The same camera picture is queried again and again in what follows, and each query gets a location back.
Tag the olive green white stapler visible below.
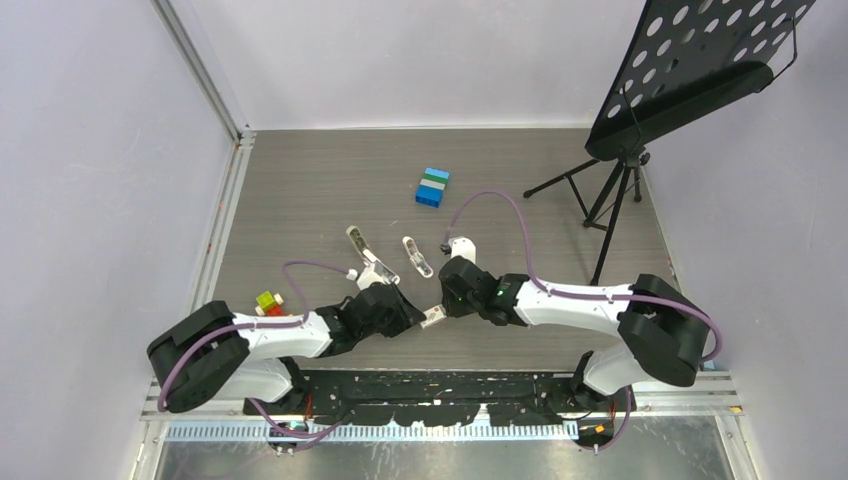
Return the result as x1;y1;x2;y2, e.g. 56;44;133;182
346;225;400;285

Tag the white staples box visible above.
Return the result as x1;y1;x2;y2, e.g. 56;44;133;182
420;305;447;329

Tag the small white stapler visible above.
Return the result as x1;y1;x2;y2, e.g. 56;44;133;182
402;236;434;279

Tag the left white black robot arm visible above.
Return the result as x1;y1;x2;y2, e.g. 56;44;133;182
147;283;427;414

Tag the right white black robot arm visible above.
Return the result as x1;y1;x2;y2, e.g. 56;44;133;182
438;256;710;411

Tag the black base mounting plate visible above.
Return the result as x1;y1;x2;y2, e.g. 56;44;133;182
260;370;635;427

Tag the blue green toy brick stack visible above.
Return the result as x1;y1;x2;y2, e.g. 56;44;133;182
414;168;450;208

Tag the red yellow toy brick car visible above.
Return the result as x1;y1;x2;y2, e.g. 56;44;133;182
255;291;286;317

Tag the black music stand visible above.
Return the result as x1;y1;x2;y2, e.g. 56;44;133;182
523;0;813;286

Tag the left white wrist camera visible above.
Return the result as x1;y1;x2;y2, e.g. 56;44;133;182
346;263;386;290

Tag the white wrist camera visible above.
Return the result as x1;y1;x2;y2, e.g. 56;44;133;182
346;263;386;290
440;236;476;263

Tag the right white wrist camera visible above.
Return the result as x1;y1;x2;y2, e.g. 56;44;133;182
440;236;476;263

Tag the aluminium frame rail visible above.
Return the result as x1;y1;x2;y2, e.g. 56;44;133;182
135;0;256;480

